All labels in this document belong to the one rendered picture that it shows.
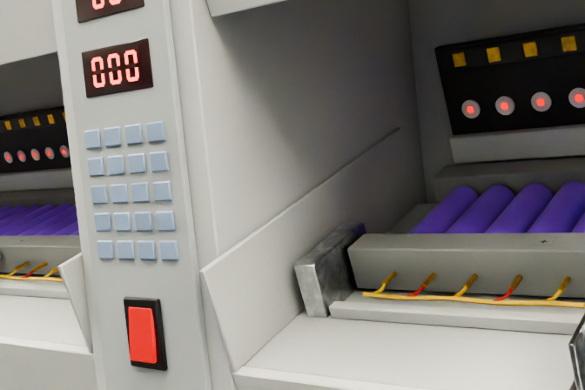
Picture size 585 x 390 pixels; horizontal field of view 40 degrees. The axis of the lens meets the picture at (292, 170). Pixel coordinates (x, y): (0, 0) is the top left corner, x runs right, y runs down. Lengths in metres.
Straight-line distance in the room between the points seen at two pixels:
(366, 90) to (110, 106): 0.15
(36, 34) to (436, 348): 0.26
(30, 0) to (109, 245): 0.14
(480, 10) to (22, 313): 0.33
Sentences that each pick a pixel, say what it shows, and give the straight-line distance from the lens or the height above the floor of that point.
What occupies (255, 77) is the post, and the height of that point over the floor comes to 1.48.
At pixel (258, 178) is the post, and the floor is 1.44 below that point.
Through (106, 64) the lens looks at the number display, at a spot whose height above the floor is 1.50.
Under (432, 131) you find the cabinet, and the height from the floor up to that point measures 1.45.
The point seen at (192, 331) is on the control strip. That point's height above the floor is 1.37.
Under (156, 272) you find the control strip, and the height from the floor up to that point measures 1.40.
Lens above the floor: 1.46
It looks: 3 degrees down
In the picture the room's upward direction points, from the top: 6 degrees counter-clockwise
